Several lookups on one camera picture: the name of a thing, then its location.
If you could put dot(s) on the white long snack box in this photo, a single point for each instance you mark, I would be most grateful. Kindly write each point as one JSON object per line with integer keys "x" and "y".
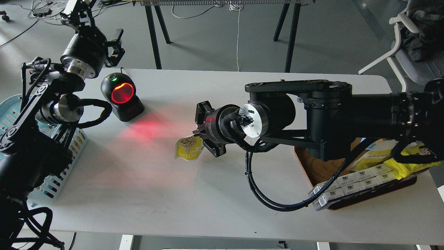
{"x": 355, "y": 185}

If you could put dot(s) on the black barcode scanner red window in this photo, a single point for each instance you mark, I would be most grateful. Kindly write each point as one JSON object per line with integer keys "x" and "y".
{"x": 120, "y": 91}

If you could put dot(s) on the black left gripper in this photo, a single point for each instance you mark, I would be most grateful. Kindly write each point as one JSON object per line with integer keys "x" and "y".
{"x": 89, "y": 45}

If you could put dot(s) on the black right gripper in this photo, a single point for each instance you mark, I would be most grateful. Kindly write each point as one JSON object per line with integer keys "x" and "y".
{"x": 221, "y": 126}

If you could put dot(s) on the pale yellow snack bag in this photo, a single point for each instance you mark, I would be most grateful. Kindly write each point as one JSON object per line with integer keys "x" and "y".
{"x": 380, "y": 152}

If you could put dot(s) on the white office chair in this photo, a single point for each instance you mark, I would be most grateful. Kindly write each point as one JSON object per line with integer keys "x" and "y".
{"x": 419, "y": 72}

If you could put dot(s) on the light blue plastic basket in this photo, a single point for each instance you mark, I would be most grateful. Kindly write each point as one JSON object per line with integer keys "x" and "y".
{"x": 51, "y": 188}

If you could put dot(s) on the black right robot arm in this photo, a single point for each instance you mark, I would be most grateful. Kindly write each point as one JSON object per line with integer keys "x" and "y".
{"x": 325, "y": 117}

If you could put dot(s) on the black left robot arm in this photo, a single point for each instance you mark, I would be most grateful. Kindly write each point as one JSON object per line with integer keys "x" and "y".
{"x": 37, "y": 144}

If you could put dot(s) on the brown wooden tray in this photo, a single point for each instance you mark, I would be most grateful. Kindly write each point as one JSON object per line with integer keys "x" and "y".
{"x": 319, "y": 172}

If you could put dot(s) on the yellow white snack pouch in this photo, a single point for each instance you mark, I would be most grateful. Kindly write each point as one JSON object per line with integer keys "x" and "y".
{"x": 188, "y": 148}

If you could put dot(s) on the bright yellow cartoon snack bag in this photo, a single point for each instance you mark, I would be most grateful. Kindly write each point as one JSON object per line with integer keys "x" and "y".
{"x": 407, "y": 159}

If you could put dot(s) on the dark clothing on chair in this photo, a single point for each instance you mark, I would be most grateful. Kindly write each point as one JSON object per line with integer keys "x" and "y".
{"x": 430, "y": 22}

